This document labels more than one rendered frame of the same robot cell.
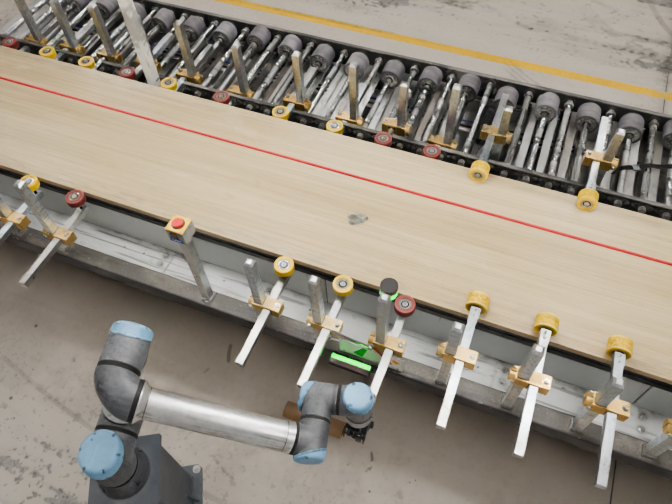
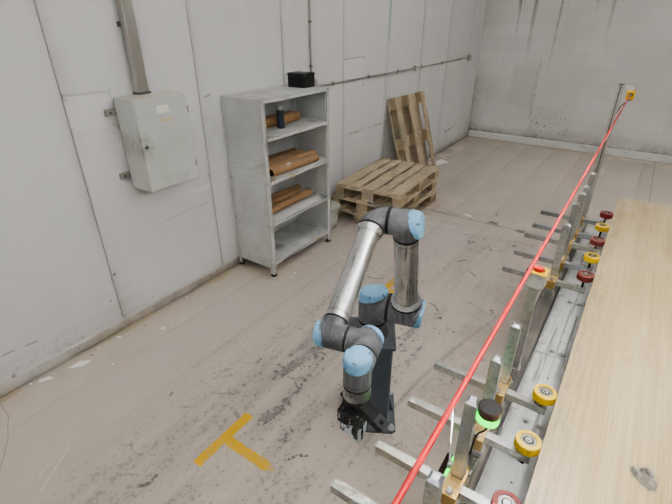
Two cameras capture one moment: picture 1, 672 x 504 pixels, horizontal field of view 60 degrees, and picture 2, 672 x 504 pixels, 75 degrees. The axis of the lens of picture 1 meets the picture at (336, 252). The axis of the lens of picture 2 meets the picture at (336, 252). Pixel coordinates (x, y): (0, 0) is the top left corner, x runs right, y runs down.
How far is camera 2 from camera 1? 1.49 m
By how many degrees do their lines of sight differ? 72
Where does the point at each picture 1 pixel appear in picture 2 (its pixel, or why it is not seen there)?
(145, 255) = (558, 343)
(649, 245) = not seen: outside the picture
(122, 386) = (374, 213)
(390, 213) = not seen: outside the picture
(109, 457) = (368, 294)
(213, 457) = (400, 442)
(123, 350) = (398, 211)
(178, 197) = (610, 326)
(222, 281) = not seen: hidden behind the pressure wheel
